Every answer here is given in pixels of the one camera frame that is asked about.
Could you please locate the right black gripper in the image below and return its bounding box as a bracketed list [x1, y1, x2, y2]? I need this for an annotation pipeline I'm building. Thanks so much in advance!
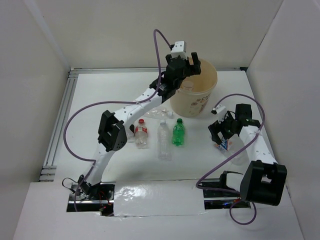
[208, 111, 237, 145]

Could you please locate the blue label clear bottle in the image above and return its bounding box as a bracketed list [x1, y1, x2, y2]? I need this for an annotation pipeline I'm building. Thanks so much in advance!
[214, 135, 248, 166]

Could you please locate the green plastic bottle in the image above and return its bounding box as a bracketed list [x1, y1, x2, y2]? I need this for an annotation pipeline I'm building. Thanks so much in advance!
[171, 118, 186, 147]

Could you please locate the red cola label bottle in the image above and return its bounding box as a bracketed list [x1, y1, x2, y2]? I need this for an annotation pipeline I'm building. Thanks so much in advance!
[134, 118, 148, 149]

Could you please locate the black cap clear bottle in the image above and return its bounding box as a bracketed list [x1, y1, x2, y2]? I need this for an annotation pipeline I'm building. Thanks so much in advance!
[126, 124, 135, 143]

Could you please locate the red cap red label bottle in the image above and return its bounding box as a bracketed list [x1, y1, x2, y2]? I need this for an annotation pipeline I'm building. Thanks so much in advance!
[180, 80, 194, 92]

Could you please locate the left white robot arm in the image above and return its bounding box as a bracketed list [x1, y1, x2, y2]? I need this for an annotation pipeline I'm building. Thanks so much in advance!
[78, 52, 201, 200]

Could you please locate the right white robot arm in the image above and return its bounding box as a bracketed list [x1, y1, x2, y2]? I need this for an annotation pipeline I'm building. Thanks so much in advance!
[208, 103, 287, 206]

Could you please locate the beige paper bucket bin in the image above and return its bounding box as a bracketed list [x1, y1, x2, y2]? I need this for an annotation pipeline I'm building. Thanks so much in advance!
[170, 59, 218, 118]

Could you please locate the crushed clear bottle blue-white cap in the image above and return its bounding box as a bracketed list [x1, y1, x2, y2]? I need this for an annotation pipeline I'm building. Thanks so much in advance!
[144, 106, 173, 120]

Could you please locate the clear bottle white cap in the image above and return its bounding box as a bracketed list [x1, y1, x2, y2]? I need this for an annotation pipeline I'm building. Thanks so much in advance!
[157, 119, 172, 161]

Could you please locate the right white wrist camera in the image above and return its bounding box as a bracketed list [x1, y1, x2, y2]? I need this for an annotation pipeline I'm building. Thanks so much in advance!
[211, 104, 227, 123]

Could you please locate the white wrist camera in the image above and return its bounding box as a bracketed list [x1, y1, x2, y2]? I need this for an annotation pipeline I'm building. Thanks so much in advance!
[170, 41, 187, 60]
[211, 104, 227, 123]

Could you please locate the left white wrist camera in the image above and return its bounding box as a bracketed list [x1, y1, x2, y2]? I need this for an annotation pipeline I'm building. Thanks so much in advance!
[170, 41, 187, 60]

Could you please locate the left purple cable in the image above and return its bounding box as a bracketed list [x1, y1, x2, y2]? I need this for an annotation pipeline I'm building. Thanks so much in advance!
[62, 28, 176, 213]

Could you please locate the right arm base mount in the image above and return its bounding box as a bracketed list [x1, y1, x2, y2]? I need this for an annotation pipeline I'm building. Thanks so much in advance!
[199, 177, 240, 210]

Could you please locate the aluminium frame rail back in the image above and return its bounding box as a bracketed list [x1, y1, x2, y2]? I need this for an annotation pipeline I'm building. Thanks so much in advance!
[69, 67, 248, 75]

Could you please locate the aluminium frame rail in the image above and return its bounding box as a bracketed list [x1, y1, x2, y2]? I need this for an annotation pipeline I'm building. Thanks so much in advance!
[69, 67, 248, 75]
[38, 70, 79, 183]

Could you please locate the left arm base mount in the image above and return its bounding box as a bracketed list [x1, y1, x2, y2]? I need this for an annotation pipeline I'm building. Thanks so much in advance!
[66, 182, 115, 217]

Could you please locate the aluminium frame rail left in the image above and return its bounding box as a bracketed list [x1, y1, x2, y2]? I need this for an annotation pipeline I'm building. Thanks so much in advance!
[38, 70, 79, 183]

